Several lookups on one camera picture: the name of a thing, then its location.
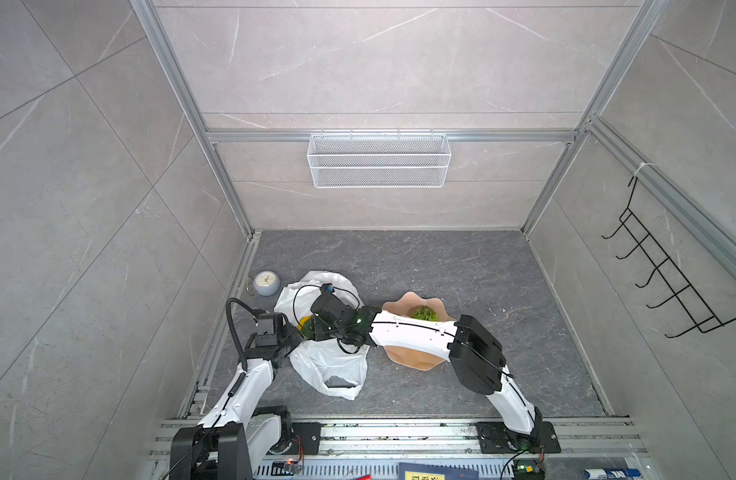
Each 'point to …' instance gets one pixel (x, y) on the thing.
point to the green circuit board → (528, 469)
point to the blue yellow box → (410, 471)
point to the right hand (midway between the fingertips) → (313, 325)
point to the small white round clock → (266, 283)
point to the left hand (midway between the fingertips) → (293, 326)
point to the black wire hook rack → (703, 320)
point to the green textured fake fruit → (426, 313)
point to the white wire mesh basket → (378, 160)
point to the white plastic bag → (337, 368)
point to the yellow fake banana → (302, 321)
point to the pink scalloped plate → (406, 306)
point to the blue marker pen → (611, 473)
